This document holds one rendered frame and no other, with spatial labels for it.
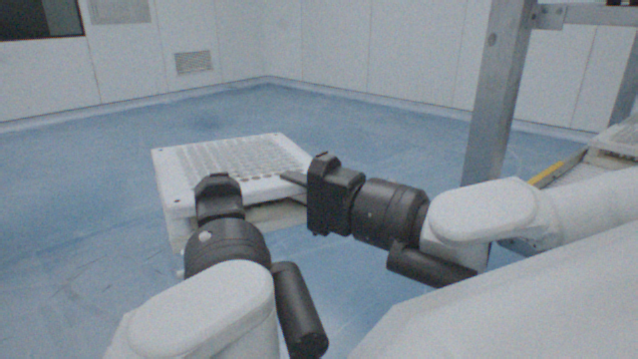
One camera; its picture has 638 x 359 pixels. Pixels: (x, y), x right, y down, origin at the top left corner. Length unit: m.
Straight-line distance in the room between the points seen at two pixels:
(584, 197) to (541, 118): 4.09
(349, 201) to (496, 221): 0.17
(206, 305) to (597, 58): 4.28
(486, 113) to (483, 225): 0.45
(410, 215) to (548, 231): 0.14
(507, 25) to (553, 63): 3.66
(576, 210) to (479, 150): 0.42
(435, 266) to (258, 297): 0.22
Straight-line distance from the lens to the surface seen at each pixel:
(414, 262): 0.47
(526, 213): 0.46
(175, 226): 0.56
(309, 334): 0.34
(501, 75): 0.85
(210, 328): 0.30
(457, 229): 0.44
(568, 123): 4.56
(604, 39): 4.42
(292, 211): 0.59
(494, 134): 0.87
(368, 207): 0.49
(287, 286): 0.38
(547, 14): 0.88
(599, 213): 0.51
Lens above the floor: 1.26
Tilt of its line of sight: 24 degrees down
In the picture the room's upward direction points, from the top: straight up
